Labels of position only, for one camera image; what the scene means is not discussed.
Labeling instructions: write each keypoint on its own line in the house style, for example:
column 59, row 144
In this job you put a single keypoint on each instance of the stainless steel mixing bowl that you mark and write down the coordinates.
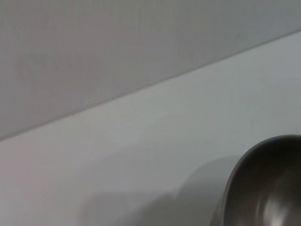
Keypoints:
column 265, row 186

